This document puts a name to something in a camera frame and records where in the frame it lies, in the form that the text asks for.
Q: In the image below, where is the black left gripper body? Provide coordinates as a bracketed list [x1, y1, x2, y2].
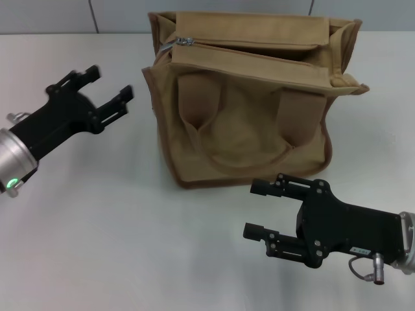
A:
[8, 84, 105, 162]

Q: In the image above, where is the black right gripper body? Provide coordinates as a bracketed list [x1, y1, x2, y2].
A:
[296, 178, 406, 270]

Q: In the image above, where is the khaki canvas food bag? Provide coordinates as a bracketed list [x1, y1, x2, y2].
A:
[141, 11, 370, 190]

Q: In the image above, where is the silver metal zipper slider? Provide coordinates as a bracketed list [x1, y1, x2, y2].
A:
[160, 36, 196, 53]

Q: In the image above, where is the left gripper cable with plugs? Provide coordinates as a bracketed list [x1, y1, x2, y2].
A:
[5, 111, 30, 125]

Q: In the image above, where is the gripper cable with plugs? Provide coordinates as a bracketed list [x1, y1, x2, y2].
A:
[5, 111, 30, 125]
[348, 253, 387, 286]

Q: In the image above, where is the right gripper cable with plugs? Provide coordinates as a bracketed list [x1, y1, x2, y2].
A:
[348, 253, 387, 286]

